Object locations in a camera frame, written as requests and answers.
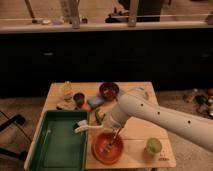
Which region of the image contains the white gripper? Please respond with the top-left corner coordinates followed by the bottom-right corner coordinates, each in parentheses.
top-left (103, 105), bottom-right (126, 131)

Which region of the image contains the white dish brush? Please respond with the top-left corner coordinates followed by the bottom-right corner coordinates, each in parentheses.
top-left (73, 120), bottom-right (102, 133)

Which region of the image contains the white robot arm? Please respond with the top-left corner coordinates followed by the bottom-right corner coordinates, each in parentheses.
top-left (103, 87), bottom-right (213, 153)

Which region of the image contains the green plastic tray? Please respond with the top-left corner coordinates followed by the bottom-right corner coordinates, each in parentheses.
top-left (27, 110), bottom-right (89, 171)

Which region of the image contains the green pepper with food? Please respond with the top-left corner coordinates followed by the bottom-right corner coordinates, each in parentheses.
top-left (95, 109), bottom-right (105, 125)

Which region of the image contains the blue sponge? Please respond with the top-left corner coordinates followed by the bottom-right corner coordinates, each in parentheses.
top-left (87, 96), bottom-right (105, 109)

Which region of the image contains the dark red bowl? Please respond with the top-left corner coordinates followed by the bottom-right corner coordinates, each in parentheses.
top-left (99, 82), bottom-right (119, 101)

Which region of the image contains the orange bowl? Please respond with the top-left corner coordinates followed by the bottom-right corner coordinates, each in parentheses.
top-left (91, 133), bottom-right (124, 165)

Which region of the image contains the orange fruit toy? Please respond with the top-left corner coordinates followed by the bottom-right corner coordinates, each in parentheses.
top-left (81, 103), bottom-right (91, 111)

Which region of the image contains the small dark cup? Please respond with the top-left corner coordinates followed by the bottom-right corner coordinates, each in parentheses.
top-left (73, 93), bottom-right (85, 107)

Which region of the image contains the green plastic cup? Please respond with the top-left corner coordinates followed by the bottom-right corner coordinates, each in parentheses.
top-left (145, 138), bottom-right (162, 155)

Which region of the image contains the beige bread toy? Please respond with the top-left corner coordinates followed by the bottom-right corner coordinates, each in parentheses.
top-left (56, 101), bottom-right (75, 110)

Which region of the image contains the yellow plastic bottle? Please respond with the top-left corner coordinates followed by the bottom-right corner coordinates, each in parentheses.
top-left (59, 81), bottom-right (73, 100)

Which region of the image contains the black chair base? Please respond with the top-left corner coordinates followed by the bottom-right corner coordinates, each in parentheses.
top-left (0, 114), bottom-right (28, 161)

